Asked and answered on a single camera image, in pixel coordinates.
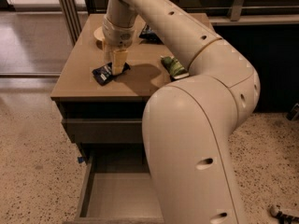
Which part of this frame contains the wooden bench with metal brackets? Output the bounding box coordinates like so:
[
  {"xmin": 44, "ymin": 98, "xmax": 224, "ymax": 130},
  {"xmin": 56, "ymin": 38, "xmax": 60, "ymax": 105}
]
[{"xmin": 85, "ymin": 0, "xmax": 299, "ymax": 26}]

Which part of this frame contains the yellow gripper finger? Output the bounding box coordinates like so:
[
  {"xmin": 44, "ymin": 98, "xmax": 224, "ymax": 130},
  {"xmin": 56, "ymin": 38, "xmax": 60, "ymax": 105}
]
[
  {"xmin": 102, "ymin": 41, "xmax": 113, "ymax": 63},
  {"xmin": 112, "ymin": 49, "xmax": 128, "ymax": 76}
]

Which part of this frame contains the brown drawer cabinet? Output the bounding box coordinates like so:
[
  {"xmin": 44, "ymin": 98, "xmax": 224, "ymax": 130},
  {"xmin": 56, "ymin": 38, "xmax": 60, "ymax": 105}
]
[{"xmin": 50, "ymin": 12, "xmax": 216, "ymax": 224}]

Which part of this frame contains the black object at right edge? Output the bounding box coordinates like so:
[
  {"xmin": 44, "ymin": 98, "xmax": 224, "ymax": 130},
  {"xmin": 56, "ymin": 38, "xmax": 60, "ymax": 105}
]
[{"xmin": 286, "ymin": 103, "xmax": 299, "ymax": 120}]

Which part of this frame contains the blue rxbar blueberry bar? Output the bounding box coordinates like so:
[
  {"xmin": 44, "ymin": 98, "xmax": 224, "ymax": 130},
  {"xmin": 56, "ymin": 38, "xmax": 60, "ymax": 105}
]
[{"xmin": 92, "ymin": 61, "xmax": 132, "ymax": 87}]

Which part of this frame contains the blue tape piece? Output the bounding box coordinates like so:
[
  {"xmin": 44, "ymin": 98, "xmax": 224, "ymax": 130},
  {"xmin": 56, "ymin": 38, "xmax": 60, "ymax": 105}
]
[{"xmin": 78, "ymin": 157, "xmax": 85, "ymax": 163}]

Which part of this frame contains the metal window frame post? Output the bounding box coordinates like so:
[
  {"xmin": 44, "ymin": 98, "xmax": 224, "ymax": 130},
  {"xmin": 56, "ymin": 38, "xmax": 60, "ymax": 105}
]
[{"xmin": 59, "ymin": 0, "xmax": 81, "ymax": 46}]

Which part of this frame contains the open middle drawer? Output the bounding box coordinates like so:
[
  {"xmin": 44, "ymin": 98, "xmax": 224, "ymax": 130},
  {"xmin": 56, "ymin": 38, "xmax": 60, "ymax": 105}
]
[{"xmin": 63, "ymin": 147, "xmax": 164, "ymax": 224}]

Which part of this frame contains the closed top drawer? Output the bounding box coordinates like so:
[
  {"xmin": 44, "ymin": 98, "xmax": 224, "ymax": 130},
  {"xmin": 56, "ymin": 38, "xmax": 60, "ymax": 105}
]
[{"xmin": 62, "ymin": 119, "xmax": 143, "ymax": 144}]

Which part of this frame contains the cream paper bowl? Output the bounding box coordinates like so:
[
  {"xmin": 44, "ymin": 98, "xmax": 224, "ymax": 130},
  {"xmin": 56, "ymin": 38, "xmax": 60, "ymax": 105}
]
[{"xmin": 93, "ymin": 27, "xmax": 104, "ymax": 41}]

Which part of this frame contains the dark blue chip bag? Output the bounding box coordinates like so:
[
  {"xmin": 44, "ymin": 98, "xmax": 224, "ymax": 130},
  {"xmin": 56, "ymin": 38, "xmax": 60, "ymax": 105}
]
[{"xmin": 139, "ymin": 24, "xmax": 161, "ymax": 44}]

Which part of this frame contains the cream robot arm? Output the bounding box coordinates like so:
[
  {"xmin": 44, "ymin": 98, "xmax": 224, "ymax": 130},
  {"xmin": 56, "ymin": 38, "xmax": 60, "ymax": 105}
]
[{"xmin": 103, "ymin": 0, "xmax": 261, "ymax": 224}]

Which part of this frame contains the grey object on floor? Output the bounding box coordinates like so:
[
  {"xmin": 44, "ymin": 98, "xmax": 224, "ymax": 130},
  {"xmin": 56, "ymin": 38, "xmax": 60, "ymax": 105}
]
[{"xmin": 270, "ymin": 205, "xmax": 299, "ymax": 224}]

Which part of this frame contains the green chip bag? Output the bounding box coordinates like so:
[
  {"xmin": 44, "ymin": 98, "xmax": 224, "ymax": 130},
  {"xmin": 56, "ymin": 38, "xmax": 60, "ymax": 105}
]
[{"xmin": 161, "ymin": 56, "xmax": 189, "ymax": 80}]

